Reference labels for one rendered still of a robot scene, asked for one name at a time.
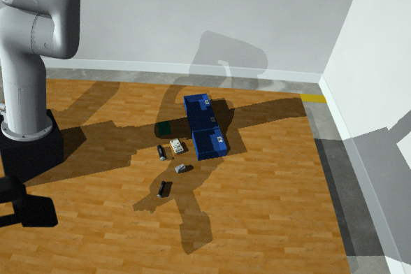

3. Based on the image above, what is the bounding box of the white domino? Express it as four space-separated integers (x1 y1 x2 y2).
170 138 184 154

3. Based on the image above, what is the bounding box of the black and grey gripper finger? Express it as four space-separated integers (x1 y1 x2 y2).
0 175 58 228

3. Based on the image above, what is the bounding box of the blue rack of three bins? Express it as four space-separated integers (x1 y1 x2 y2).
183 93 227 161

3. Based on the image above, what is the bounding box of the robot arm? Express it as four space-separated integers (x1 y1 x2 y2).
0 0 80 141

